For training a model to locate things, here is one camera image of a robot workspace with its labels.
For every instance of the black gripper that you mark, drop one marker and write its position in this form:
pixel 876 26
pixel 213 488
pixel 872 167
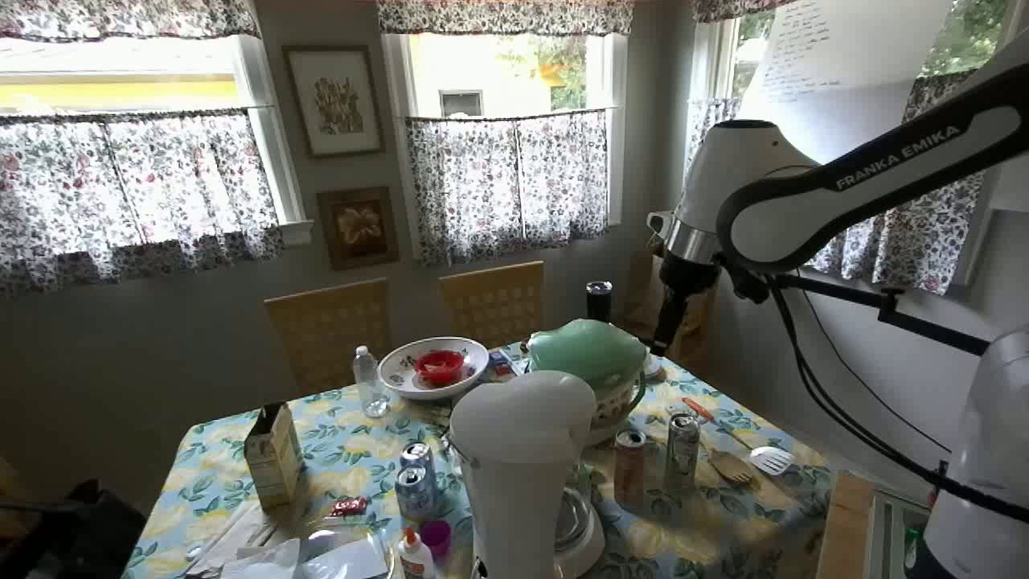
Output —
pixel 686 281

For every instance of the silver drink can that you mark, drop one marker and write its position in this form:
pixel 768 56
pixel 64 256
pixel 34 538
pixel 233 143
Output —
pixel 683 453

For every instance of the orange drink can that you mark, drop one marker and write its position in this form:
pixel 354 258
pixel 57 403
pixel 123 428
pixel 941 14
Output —
pixel 632 466

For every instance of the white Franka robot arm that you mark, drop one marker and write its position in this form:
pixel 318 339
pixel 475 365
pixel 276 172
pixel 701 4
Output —
pixel 752 172

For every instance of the white scrubber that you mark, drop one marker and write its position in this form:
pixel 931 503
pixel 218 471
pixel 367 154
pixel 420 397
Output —
pixel 772 461

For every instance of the wooden lattice back chair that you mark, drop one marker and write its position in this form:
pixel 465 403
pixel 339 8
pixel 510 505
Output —
pixel 325 331
pixel 495 302

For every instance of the floral cafe curtain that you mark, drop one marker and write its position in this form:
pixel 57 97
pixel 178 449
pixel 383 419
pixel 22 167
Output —
pixel 503 181
pixel 130 195
pixel 922 235

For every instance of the blue white drink can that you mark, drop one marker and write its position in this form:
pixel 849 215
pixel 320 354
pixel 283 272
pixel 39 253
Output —
pixel 416 488

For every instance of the clear plastic water bottle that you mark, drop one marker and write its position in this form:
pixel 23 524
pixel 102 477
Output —
pixel 370 382

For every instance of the purple cup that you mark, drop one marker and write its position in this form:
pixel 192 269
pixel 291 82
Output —
pixel 435 535

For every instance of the white handwritten paper sheet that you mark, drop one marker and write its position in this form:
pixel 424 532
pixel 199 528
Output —
pixel 838 74

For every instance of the white framed window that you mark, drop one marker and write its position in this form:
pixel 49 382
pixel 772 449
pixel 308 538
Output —
pixel 118 74
pixel 484 67

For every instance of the dark framed flower picture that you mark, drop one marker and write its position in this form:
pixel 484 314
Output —
pixel 357 227

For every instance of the floral curtain valance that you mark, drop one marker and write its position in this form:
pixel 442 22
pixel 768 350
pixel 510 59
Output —
pixel 503 14
pixel 118 17
pixel 729 8

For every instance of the white bottle with red cap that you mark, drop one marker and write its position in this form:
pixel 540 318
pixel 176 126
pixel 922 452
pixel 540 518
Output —
pixel 416 556

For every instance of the lemon print tablecloth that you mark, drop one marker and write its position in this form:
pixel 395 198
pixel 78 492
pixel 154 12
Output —
pixel 343 452

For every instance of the small red item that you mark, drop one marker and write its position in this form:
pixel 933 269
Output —
pixel 348 505

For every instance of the pale framed floral picture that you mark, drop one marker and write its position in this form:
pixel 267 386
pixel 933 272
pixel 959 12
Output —
pixel 337 102

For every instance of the clear plastic bag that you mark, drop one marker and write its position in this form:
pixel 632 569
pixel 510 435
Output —
pixel 324 556

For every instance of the brown green carton box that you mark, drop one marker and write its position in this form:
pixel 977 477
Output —
pixel 276 453

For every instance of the black bag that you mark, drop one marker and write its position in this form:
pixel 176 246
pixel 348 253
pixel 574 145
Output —
pixel 66 535

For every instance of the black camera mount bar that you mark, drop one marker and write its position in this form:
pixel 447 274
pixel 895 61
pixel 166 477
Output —
pixel 922 323

